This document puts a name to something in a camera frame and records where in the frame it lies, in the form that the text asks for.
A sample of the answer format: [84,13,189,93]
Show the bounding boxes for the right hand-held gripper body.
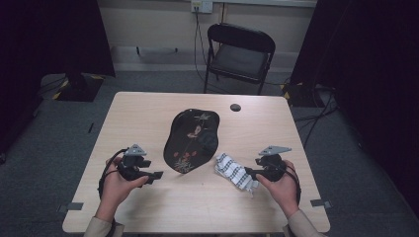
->
[255,145,293,183]

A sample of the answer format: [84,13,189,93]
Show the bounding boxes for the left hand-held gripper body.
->
[117,143,153,182]

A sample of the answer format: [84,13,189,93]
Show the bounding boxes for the white black patterned cloth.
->
[214,152,262,196]

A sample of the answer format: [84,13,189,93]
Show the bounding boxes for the person's right hand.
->
[256,159,301,219]

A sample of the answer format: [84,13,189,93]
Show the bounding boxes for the person's left hand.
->
[95,157,150,224]

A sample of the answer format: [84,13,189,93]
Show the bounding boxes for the grey tape strip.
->
[309,198,333,210]
[56,201,84,213]

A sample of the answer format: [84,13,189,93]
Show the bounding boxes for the black stand base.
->
[51,72,106,103]
[280,82,325,109]

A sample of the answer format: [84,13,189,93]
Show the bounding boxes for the black folding chair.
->
[203,23,277,96]

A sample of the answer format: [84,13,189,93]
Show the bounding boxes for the black curtain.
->
[0,0,116,156]
[289,0,419,218]

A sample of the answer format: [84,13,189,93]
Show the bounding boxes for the black floor cables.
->
[293,86,340,150]

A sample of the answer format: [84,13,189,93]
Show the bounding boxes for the black wall bracket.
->
[135,46,179,55]

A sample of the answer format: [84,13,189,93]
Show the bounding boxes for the black power cable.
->
[193,6,215,86]

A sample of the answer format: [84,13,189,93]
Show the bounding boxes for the white wall socket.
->
[191,0,213,14]

